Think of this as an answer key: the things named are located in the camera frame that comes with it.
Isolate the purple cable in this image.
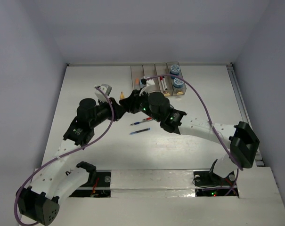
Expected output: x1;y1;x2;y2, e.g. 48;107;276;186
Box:
14;88;114;225
144;75;244;196

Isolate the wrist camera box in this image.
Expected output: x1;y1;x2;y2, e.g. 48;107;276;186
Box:
95;84;112;102
139;77;155;96

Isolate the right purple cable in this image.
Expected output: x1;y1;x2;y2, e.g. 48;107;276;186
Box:
144;75;244;196

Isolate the black capped white marker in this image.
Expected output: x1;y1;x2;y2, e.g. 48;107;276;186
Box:
162;76;168;90

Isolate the red capped white marker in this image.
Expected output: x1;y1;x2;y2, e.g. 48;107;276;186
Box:
159;77;165;90

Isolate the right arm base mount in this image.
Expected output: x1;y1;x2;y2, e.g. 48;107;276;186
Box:
192;169;239;197

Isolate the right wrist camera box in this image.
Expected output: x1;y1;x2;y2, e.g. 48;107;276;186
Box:
139;77;155;96

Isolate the blue gel pen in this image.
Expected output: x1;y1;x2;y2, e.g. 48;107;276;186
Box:
130;121;147;126

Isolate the red gel pen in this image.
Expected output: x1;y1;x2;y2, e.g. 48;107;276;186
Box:
142;117;152;121

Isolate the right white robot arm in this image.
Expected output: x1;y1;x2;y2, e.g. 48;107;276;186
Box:
119;90;260;185

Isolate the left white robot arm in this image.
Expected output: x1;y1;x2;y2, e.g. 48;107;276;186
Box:
14;98;126;226

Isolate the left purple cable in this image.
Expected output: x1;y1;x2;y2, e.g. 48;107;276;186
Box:
14;88;114;225

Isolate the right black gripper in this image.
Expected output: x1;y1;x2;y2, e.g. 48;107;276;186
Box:
119;88;162;123

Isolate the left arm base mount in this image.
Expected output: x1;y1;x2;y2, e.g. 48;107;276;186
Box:
69;170;111;198

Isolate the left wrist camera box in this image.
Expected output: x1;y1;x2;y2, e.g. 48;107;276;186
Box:
95;84;112;102

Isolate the blue tape roll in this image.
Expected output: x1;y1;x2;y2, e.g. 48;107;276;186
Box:
170;64;180;76
173;78;185;89

